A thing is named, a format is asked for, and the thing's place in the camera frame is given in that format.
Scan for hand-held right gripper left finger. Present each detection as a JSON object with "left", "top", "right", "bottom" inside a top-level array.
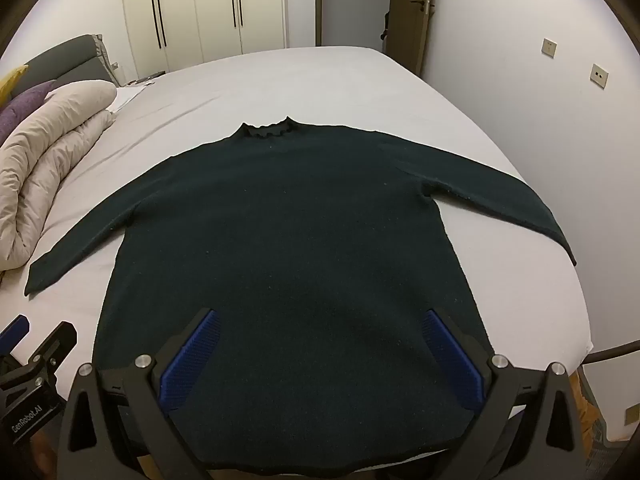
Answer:
[{"left": 59, "top": 307, "right": 220, "bottom": 480}]

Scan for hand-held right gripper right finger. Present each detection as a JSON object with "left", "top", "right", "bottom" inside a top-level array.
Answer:
[{"left": 423, "top": 308, "right": 587, "bottom": 480}]

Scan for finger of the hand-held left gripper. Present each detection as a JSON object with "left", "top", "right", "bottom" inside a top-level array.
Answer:
[
  {"left": 0, "top": 314, "right": 29, "bottom": 357},
  {"left": 26, "top": 321, "right": 79, "bottom": 377}
]

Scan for dark green sweater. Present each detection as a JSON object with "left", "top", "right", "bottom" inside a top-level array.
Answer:
[{"left": 25, "top": 116, "right": 577, "bottom": 477}]

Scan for beige duvet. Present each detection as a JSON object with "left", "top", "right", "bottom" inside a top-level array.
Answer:
[{"left": 0, "top": 80, "right": 118, "bottom": 272}]

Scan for purple pillow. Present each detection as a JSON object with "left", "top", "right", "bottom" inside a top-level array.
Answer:
[{"left": 0, "top": 80, "right": 66, "bottom": 145}]

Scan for yellow pillow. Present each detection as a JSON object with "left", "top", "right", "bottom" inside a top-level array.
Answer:
[{"left": 0, "top": 65, "right": 27, "bottom": 106}]

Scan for white papers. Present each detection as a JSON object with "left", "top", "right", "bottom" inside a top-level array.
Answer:
[{"left": 106, "top": 77, "right": 152, "bottom": 113}]

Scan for grey headboard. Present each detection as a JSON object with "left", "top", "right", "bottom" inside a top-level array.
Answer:
[{"left": 9, "top": 34, "right": 120, "bottom": 98}]

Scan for white bed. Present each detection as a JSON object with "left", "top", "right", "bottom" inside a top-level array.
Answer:
[{"left": 0, "top": 46, "right": 640, "bottom": 467}]

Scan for brown door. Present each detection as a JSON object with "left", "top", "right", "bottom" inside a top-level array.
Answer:
[{"left": 389, "top": 0, "right": 436, "bottom": 80}]

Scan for cream wardrobe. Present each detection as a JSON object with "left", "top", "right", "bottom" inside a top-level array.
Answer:
[{"left": 121, "top": 0, "right": 288, "bottom": 78}]

